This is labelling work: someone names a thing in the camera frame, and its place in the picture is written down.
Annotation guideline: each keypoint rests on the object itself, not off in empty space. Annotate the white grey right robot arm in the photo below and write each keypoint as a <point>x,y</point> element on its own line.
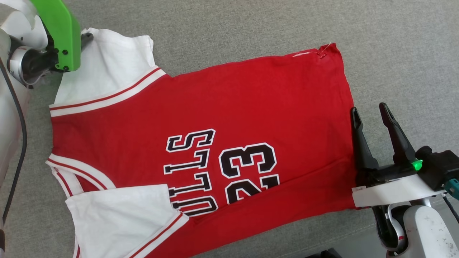
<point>423,229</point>

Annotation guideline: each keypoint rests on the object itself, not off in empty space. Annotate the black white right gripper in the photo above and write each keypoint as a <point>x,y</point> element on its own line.
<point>391,191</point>

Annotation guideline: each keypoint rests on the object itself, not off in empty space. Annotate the grey fabric sofa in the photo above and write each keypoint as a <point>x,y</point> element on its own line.
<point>251,32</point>

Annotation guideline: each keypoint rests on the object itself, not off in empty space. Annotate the red basketball jersey white sleeves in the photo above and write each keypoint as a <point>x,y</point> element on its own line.
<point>251,107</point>

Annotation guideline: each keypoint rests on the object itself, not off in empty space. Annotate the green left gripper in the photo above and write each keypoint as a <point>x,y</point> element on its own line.
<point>62,36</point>

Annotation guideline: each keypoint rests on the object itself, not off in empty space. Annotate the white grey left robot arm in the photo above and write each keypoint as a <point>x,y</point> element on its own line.
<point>14,25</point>

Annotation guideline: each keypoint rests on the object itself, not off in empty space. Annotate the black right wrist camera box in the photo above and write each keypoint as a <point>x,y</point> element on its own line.
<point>439,166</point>

